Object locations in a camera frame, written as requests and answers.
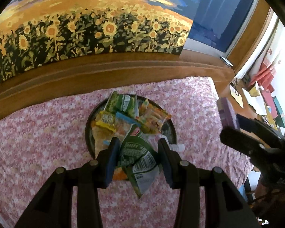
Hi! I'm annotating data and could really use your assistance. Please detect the burger print candy packet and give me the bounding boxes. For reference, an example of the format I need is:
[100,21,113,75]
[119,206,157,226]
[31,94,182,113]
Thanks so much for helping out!
[138,98,172,134]

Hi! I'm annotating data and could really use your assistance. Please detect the round dark tray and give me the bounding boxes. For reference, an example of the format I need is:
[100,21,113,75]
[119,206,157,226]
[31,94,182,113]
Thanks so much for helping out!
[85,95,177,159]

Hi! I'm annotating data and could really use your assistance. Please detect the purple snack packet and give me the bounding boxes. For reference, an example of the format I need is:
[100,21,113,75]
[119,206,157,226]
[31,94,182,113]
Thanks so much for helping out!
[217,97,240,130]

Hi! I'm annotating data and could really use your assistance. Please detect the white paper sheet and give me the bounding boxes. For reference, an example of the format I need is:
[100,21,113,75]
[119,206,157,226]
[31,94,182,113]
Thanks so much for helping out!
[246,95,267,116]

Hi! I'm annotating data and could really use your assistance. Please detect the sunflower field painting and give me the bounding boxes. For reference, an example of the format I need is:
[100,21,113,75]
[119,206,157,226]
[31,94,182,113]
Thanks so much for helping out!
[0,0,194,83]

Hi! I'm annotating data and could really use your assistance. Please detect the bright green snack packet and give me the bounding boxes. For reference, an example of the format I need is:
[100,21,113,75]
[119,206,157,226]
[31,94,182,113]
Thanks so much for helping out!
[104,91,139,118]

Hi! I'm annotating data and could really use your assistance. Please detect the small light blue packet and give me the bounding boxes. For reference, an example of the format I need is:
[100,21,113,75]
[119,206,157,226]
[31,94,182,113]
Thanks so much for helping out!
[115,111,143,129]

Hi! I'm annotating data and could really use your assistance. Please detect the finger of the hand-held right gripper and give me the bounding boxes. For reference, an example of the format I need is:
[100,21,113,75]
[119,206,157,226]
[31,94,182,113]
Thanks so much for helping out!
[220,127,278,162]
[236,113,285,140]

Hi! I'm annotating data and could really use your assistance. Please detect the yellow snack packet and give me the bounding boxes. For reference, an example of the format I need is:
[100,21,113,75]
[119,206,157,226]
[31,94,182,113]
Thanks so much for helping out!
[95,110,117,132]

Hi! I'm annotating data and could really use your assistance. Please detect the red paper bag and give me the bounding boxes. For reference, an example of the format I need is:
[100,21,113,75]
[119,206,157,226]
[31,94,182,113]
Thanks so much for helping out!
[249,57,279,93]

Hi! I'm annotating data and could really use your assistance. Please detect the small white black device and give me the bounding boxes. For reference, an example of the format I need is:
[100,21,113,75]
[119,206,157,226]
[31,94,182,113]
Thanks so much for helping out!
[220,56,233,67]

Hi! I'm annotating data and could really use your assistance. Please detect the yellow envelope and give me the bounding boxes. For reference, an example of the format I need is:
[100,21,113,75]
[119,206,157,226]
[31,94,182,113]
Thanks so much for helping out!
[230,84,244,107]

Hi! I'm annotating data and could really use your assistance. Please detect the dark red folder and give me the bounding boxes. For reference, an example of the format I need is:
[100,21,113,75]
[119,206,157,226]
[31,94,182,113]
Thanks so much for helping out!
[261,89,279,119]

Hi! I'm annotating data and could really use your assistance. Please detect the black cable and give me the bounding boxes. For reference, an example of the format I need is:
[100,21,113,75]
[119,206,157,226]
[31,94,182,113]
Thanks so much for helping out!
[229,65,240,95]

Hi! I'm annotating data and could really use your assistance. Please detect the blue glass window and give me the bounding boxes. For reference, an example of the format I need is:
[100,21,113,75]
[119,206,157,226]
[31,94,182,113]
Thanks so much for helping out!
[187,0,258,53]

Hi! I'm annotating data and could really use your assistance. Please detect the green book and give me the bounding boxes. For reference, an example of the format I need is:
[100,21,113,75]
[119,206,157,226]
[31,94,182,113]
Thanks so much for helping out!
[273,97,285,127]

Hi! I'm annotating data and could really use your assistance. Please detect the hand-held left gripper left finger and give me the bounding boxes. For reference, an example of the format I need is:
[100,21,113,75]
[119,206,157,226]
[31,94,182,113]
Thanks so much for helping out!
[14,136,121,228]

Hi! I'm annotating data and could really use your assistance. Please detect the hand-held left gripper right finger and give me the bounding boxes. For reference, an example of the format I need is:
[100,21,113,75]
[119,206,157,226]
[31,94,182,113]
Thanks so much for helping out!
[157,138,259,228]

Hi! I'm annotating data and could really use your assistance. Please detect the beige cracker packet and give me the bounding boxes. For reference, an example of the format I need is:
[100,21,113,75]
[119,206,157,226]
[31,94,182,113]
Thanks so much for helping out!
[91,121,129,181]

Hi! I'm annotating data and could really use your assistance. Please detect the pink floral cloth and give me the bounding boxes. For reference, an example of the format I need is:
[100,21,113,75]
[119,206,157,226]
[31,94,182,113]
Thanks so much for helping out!
[0,76,254,228]

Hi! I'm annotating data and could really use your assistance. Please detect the dark green snack packet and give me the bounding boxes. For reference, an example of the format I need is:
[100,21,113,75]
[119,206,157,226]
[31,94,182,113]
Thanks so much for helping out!
[116,126,161,199]

